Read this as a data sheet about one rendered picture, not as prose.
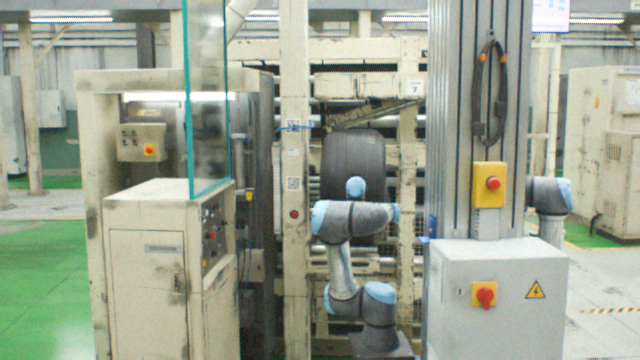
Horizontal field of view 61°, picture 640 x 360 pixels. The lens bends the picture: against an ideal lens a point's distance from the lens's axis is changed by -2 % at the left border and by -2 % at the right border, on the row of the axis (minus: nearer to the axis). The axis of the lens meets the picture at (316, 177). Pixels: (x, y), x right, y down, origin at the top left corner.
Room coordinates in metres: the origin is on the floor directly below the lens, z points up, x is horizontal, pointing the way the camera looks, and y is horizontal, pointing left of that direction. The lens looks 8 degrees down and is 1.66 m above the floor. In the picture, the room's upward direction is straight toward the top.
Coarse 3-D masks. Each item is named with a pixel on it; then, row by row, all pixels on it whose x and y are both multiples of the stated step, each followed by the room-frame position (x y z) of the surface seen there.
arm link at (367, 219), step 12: (360, 204) 1.78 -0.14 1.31; (372, 204) 1.82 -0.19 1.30; (384, 204) 2.07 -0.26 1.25; (396, 204) 2.15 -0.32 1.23; (360, 216) 1.75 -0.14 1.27; (372, 216) 1.76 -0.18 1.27; (384, 216) 1.81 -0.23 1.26; (396, 216) 2.12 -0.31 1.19; (360, 228) 1.75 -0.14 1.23; (372, 228) 1.76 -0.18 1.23
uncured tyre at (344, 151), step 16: (336, 144) 2.64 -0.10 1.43; (352, 144) 2.63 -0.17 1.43; (368, 144) 2.62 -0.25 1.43; (384, 144) 2.70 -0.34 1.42; (320, 160) 2.65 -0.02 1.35; (336, 160) 2.57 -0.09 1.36; (352, 160) 2.57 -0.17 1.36; (368, 160) 2.56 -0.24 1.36; (384, 160) 2.60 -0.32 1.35; (320, 176) 2.60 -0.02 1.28; (336, 176) 2.54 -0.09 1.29; (368, 176) 2.52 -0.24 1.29; (384, 176) 2.56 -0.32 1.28; (320, 192) 2.58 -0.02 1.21; (336, 192) 2.52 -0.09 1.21; (368, 192) 2.51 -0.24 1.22; (384, 192) 2.55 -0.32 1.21; (352, 240) 2.62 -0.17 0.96; (368, 240) 2.61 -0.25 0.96
